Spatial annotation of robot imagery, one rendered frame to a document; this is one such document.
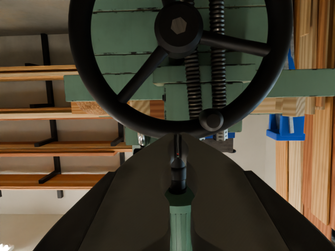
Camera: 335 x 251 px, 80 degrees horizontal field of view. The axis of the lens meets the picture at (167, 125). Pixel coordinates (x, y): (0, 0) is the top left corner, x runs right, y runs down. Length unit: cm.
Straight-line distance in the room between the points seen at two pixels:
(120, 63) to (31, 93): 314
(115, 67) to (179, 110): 19
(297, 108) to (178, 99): 30
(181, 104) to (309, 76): 30
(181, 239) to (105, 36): 57
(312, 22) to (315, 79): 131
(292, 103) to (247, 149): 261
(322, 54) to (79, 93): 159
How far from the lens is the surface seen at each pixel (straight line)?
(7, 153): 323
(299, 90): 53
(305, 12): 183
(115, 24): 50
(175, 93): 36
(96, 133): 316
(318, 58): 181
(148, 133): 27
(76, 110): 68
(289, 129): 132
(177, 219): 64
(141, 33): 48
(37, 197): 394
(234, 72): 38
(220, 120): 22
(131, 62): 47
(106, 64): 48
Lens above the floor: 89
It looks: 8 degrees up
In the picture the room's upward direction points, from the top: 179 degrees clockwise
